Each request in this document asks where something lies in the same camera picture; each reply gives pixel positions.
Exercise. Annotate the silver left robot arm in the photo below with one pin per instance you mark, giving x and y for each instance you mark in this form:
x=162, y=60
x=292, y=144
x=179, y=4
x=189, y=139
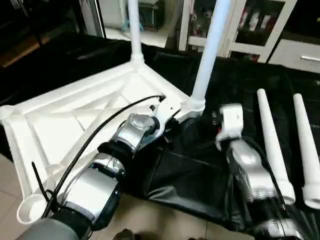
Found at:
x=105, y=170

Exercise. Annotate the black work mat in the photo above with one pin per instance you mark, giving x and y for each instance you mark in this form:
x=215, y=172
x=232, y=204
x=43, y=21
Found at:
x=190, y=185

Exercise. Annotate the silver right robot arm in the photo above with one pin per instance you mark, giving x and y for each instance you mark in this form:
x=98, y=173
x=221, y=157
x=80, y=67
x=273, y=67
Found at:
x=255, y=180

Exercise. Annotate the white plastic table leg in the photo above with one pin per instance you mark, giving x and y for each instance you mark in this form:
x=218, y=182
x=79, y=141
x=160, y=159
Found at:
x=135, y=30
x=210, y=50
x=309, y=150
x=272, y=145

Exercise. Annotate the white glass door cabinet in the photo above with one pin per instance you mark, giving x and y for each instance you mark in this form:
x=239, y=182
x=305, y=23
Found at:
x=250, y=25

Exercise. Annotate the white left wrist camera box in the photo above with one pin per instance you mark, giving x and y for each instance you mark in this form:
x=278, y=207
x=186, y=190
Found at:
x=165, y=115

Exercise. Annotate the white drawer unit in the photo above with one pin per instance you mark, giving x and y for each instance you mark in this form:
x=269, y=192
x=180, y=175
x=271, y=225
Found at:
x=300, y=55

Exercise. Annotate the white plastic table top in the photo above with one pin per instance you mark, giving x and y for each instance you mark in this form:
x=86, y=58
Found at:
x=55, y=120

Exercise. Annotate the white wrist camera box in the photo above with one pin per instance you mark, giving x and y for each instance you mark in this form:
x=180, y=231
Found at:
x=165, y=115
x=231, y=122

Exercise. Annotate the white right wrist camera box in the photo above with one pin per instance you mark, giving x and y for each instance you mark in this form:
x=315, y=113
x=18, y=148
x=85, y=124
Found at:
x=231, y=122

